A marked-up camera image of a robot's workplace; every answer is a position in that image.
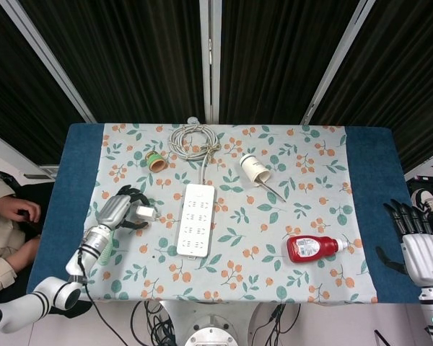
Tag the small green brown cup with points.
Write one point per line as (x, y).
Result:
(157, 164)

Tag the blue table cover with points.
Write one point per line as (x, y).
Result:
(371, 180)

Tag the grey round robot base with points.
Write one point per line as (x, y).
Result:
(211, 333)

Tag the white square plug charger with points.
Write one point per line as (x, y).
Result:
(145, 212)

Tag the white paper cup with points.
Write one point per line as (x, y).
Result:
(252, 167)

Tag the seated person in beige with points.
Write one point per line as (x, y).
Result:
(1, 245)

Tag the white power strip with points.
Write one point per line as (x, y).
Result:
(196, 223)

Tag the floral printed tablecloth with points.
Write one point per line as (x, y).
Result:
(245, 252)

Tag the black pleated curtain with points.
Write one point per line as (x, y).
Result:
(130, 54)

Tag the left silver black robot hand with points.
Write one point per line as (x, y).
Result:
(112, 212)

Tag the red ketchup bottle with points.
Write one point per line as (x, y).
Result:
(308, 248)

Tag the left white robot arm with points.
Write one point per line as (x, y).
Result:
(57, 292)

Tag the white metal frame post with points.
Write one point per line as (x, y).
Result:
(210, 54)
(47, 61)
(337, 61)

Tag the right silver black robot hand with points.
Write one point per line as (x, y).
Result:
(425, 259)

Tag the light green hairbrush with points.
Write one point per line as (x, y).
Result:
(106, 254)

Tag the white black sneaker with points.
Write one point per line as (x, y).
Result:
(424, 202)

